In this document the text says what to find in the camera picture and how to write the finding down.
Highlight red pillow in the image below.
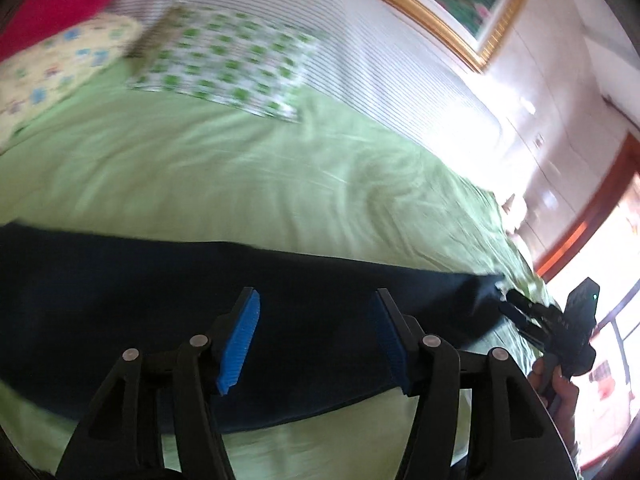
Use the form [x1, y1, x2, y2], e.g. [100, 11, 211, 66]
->
[0, 0, 126, 63]

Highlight light green bed sheet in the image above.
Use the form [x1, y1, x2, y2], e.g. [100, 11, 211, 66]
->
[0, 62, 568, 480]

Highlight yellow patterned pillow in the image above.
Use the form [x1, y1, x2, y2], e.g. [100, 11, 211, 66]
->
[0, 11, 145, 148]

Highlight green patterned white pillow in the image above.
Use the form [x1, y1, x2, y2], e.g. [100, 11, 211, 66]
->
[125, 4, 326, 124]

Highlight white striped bed cover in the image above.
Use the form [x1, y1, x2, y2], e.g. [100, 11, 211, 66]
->
[107, 0, 506, 173]

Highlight person's right hand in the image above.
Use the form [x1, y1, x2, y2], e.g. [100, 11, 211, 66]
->
[530, 357, 581, 461]

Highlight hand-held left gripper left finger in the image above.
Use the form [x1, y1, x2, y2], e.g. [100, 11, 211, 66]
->
[56, 287, 261, 480]

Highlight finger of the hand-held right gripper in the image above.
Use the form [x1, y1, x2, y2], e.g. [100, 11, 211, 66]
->
[497, 287, 563, 348]

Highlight dark navy pants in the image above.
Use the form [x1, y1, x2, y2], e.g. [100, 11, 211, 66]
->
[0, 223, 511, 435]

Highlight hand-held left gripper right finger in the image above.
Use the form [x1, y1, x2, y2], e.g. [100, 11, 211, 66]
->
[368, 288, 584, 480]

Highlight brown wooden window frame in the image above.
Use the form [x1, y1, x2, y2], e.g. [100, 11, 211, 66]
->
[535, 132, 640, 283]

